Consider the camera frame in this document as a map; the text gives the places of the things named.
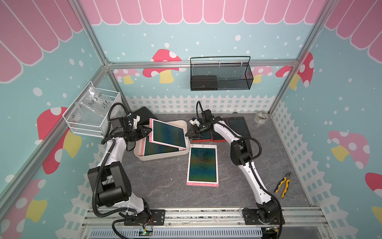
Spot red writing tablet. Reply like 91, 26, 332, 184
191, 133, 213, 142
227, 117, 251, 137
211, 131, 226, 142

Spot cream plastic storage box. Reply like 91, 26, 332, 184
134, 136, 191, 161

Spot pink writing tablet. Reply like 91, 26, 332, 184
143, 141, 180, 156
187, 144, 219, 187
149, 119, 189, 149

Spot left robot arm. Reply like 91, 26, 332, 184
88, 114, 152, 225

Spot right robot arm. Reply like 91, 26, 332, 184
186, 110, 284, 225

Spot black box in basket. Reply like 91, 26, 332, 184
190, 75, 218, 91

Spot black case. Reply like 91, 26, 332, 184
133, 107, 158, 125

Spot clear plastic bag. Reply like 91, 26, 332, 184
75, 86, 113, 119

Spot clear tape roll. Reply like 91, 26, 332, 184
254, 111, 270, 124

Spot yellow black pliers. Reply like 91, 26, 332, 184
274, 172, 291, 198

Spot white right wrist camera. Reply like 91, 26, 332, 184
190, 118, 201, 127

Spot white wire wall basket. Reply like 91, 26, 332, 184
63, 82, 121, 138

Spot black mesh wall basket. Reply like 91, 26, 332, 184
190, 56, 254, 91

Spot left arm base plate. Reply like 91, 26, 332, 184
124, 210, 166, 226

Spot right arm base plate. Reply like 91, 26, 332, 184
242, 208, 285, 225

